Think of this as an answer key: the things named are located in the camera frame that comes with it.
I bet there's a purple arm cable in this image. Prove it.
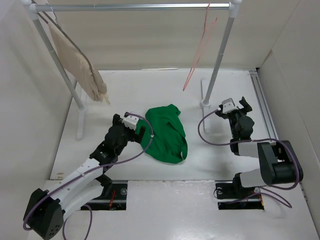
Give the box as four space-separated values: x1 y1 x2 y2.
197 108 301 210
22 112 154 240

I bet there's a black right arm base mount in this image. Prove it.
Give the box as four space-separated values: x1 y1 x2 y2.
213 181 264 210

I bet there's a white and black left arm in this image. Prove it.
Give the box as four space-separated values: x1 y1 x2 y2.
22 112 146 240

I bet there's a beige garment on hanger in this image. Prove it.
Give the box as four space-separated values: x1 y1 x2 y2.
48 23 110 104

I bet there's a pink wire hanger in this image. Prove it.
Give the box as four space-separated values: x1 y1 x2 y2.
182 2 218 92

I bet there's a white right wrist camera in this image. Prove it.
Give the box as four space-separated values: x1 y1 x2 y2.
220 98 238 114

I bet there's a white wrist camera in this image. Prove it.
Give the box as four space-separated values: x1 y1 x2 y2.
122 115 140 131
220 98 238 114

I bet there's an aluminium rail at right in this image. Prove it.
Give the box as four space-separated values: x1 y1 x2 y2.
249 70 278 139

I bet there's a white and metal clothes rack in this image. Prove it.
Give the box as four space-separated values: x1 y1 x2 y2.
21 0 242 140

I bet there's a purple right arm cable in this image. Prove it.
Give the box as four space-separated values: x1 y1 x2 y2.
197 108 301 210

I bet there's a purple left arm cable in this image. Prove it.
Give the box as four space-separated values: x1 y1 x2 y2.
22 112 154 240

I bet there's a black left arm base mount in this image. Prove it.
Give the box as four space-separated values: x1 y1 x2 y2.
87 180 128 211

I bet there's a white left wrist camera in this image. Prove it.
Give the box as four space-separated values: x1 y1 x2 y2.
122 115 140 131

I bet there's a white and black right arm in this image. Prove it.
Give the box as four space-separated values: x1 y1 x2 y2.
215 98 304 200

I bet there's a green t shirt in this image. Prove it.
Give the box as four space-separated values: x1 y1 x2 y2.
136 104 188 165

